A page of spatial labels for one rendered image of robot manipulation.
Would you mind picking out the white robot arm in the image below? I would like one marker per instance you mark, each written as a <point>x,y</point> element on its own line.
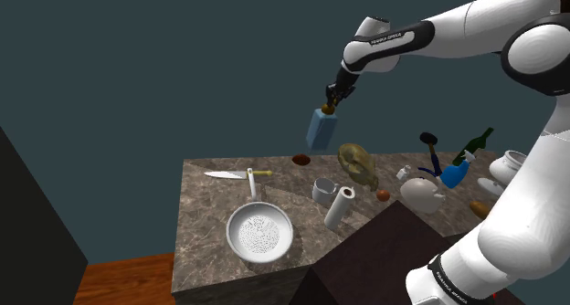
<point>512,233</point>

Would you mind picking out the white mug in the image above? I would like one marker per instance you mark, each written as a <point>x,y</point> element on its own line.
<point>321,192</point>

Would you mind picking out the small white shaker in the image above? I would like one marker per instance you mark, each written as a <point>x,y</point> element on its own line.
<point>403,173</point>

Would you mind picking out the brown potato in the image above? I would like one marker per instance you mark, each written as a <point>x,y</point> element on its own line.
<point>480,209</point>

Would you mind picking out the blue spray bottle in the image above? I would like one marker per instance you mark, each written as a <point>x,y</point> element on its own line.
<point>453,176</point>

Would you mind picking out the small dark red bowl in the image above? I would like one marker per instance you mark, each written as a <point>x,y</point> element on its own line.
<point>301,160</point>

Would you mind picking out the small brown egg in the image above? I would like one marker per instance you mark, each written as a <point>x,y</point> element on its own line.
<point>383,195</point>

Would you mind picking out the white paper towel roll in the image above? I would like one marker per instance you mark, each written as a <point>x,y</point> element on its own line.
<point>338,208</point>

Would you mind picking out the white round teapot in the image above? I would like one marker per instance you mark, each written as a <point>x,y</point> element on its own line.
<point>419,196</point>

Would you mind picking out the white round lid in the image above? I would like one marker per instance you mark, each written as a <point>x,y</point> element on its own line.
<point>489,186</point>

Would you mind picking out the dark green wine bottle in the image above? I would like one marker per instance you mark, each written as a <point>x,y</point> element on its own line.
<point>473,146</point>

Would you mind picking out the white round jar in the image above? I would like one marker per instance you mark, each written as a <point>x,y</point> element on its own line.
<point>505,168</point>

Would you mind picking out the dark maroon robot stand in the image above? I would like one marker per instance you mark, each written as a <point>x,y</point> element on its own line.
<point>378,255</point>

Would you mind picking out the blue bottle with brown cap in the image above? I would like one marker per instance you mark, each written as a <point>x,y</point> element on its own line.
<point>320,132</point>

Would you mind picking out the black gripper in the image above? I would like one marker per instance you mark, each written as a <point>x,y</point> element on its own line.
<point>344,83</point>

